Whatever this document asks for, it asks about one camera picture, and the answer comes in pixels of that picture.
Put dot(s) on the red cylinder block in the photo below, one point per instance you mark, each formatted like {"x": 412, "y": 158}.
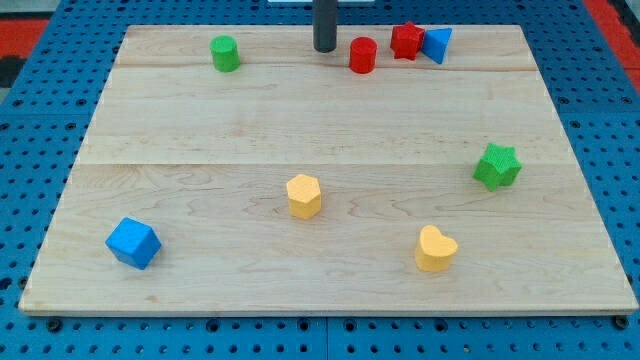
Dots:
{"x": 362, "y": 57}

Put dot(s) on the red star block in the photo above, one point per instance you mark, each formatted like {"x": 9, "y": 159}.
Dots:
{"x": 407, "y": 40}

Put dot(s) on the green star block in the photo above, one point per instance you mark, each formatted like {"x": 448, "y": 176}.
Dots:
{"x": 497, "y": 167}

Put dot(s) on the yellow hexagon block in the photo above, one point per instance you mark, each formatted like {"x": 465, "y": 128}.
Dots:
{"x": 304, "y": 196}

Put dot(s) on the light wooden board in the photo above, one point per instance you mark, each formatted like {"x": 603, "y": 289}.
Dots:
{"x": 203, "y": 158}

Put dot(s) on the yellow heart block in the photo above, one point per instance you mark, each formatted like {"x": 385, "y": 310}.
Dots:
{"x": 434, "y": 251}

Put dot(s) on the green cylinder block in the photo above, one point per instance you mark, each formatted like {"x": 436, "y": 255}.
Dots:
{"x": 224, "y": 53}

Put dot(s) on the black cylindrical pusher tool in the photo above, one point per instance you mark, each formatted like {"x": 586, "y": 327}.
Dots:
{"x": 324, "y": 22}

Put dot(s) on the blue triangle block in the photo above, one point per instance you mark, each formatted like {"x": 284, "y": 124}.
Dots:
{"x": 435, "y": 44}

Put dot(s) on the blue cube block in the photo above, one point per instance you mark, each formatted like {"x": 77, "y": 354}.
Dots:
{"x": 133, "y": 243}

